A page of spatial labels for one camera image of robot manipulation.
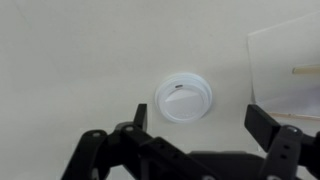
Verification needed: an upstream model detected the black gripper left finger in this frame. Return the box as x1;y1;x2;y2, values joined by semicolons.
61;103;214;180

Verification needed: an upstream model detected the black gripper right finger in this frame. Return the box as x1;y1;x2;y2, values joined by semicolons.
244;104;320;180

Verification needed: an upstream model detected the white paper cup lid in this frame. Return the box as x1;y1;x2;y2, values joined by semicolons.
154;72;213;124

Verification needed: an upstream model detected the wooden stir stick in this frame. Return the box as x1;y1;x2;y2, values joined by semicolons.
292;64;320;75

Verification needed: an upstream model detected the clear plastic stirrer tray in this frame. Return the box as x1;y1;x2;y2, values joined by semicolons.
247;11;320;122

